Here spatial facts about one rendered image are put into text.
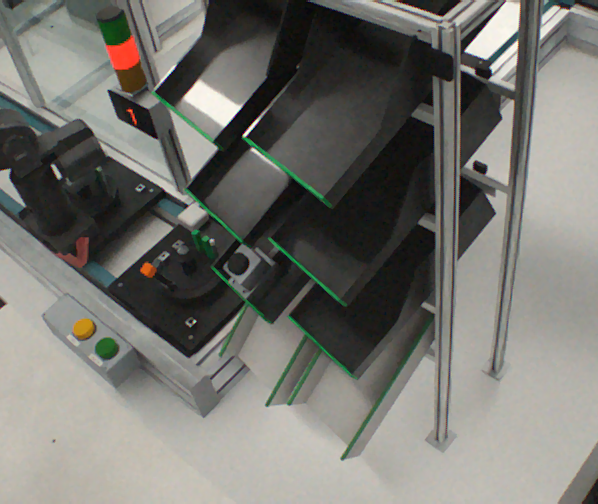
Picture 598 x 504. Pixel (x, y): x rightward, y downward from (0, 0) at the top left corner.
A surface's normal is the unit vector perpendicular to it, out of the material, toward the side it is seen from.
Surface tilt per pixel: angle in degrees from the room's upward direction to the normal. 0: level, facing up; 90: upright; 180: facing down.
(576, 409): 0
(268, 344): 45
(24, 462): 0
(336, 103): 25
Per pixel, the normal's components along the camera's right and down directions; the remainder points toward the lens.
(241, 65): -0.45, -0.35
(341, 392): -0.64, -0.07
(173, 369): -0.14, -0.64
